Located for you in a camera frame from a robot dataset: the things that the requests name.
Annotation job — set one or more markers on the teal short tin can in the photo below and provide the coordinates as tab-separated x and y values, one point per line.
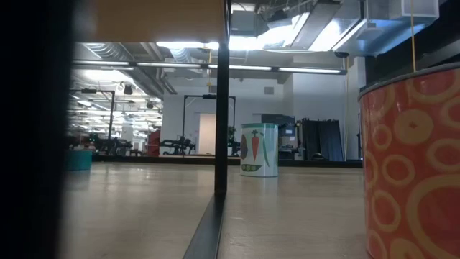
79	160

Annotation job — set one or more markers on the red cabinet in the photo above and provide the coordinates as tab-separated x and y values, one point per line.
154	144

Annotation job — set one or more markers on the black curtain panels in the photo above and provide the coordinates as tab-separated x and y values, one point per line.
321	140

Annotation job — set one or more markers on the black dome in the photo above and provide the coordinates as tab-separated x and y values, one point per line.
318	157

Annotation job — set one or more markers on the long ceiling light tube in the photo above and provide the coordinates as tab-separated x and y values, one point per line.
305	70

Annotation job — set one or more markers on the black background beam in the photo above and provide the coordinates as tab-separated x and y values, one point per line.
395	68

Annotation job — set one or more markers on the black gantry frame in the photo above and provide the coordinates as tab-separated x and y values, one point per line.
210	96
112	115

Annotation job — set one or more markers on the black wall monitor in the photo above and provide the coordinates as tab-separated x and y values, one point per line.
287	124

